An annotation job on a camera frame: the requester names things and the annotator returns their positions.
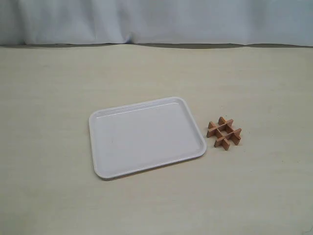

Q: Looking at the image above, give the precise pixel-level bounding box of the wooden notched piece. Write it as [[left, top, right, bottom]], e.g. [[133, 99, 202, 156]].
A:
[[214, 128, 242, 151], [206, 120, 230, 151], [216, 117, 241, 150], [206, 119, 234, 138]]

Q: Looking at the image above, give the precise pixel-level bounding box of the white plastic tray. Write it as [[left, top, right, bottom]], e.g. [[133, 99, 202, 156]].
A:
[[89, 97, 207, 180]]

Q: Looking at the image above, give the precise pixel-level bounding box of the white backdrop cloth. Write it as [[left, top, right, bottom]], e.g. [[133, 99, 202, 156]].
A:
[[0, 0, 313, 46]]

